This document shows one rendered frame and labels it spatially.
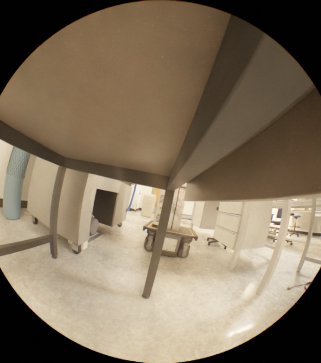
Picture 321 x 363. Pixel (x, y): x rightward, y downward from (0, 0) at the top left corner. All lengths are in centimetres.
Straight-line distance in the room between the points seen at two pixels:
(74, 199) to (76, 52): 81
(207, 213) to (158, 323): 195
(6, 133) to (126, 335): 88
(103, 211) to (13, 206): 108
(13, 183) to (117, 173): 114
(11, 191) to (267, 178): 152
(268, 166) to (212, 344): 67
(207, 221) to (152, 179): 185
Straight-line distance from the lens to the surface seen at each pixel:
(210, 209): 226
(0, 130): 61
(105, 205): 146
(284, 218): 91
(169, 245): 121
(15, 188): 142
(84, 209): 85
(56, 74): 19
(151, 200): 339
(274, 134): 17
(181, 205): 127
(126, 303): 72
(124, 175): 55
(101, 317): 66
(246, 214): 119
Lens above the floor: 57
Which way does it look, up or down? 9 degrees up
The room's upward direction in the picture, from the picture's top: 12 degrees clockwise
